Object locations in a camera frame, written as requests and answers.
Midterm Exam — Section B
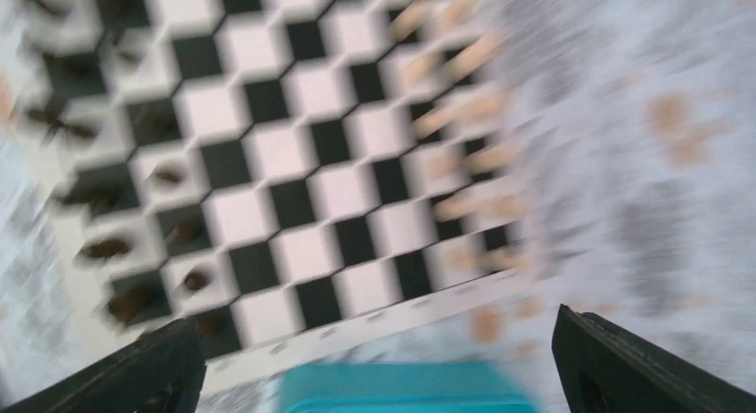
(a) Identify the floral patterned table mat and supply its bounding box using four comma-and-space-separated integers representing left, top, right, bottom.
1, 0, 755, 412

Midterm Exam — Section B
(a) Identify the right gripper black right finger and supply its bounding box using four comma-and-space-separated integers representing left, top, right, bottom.
551, 305, 755, 413

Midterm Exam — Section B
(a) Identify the teal plastic tray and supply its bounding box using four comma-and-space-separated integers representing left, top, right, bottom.
275, 362, 536, 412

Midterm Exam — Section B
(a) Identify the light wooden chess pieces row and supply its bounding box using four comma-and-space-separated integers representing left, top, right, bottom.
390, 0, 531, 280

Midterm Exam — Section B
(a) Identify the black and white chessboard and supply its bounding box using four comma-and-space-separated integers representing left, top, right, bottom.
17, 0, 524, 393

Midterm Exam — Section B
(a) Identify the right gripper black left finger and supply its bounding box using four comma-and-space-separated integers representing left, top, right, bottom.
1, 318, 207, 413

